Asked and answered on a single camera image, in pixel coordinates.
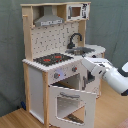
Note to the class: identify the grey toy sink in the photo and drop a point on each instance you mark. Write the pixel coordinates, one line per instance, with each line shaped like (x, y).
(79, 51)

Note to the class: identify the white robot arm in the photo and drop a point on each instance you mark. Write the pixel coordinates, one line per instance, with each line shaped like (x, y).
(117, 82)

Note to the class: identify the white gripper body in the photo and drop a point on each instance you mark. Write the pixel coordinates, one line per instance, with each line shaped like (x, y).
(96, 66)

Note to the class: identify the black toy stovetop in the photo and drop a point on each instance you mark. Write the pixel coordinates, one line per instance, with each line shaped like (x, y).
(52, 59)

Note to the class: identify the wooden toy kitchen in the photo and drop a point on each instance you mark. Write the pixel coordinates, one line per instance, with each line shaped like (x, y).
(46, 40)

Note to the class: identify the white oven door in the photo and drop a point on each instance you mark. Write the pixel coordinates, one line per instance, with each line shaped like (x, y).
(65, 101)

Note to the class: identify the toy microwave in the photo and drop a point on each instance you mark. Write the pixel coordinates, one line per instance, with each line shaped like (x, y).
(78, 11)

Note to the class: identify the stove knob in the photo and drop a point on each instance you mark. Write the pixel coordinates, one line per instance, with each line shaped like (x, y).
(74, 69)
(56, 75)

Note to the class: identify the grey range hood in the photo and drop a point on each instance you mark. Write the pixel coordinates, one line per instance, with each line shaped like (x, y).
(48, 18)

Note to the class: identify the white cabinet door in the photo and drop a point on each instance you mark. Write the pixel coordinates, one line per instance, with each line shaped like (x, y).
(90, 83)

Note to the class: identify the black toy faucet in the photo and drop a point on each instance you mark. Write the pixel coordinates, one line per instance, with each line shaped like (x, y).
(73, 40)

